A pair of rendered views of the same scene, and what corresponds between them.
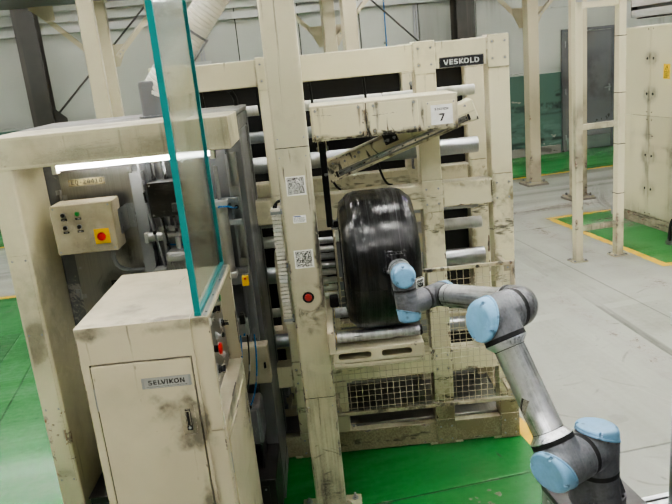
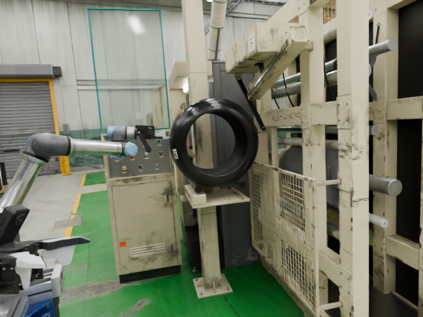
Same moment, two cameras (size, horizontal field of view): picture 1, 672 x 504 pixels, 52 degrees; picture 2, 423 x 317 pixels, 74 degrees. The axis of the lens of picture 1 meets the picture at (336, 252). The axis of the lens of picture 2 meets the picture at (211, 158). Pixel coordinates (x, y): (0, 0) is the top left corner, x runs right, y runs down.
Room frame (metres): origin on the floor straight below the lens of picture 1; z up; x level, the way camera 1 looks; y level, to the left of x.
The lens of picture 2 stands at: (2.31, -1.97, 1.29)
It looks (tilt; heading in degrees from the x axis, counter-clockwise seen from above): 7 degrees down; 78
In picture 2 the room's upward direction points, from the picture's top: 4 degrees counter-clockwise
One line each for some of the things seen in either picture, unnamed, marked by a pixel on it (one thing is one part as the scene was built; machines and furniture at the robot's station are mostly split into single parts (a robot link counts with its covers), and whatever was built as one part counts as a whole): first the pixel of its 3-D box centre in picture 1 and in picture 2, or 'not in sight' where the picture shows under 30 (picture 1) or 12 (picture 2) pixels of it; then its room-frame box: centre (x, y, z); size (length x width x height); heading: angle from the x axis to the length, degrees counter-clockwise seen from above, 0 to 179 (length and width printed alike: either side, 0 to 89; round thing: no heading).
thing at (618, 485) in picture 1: (597, 481); not in sight; (1.66, -0.65, 0.77); 0.15 x 0.15 x 0.10
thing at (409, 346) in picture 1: (378, 348); (194, 193); (2.56, -0.13, 0.84); 0.36 x 0.09 x 0.06; 90
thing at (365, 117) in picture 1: (381, 115); (256, 52); (3.00, -0.25, 1.71); 0.61 x 0.25 x 0.15; 90
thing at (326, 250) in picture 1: (316, 266); (254, 151); (3.08, 0.09, 1.05); 0.20 x 0.15 x 0.30; 90
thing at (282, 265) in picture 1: (283, 265); not in sight; (2.65, 0.21, 1.19); 0.05 x 0.04 x 0.48; 0
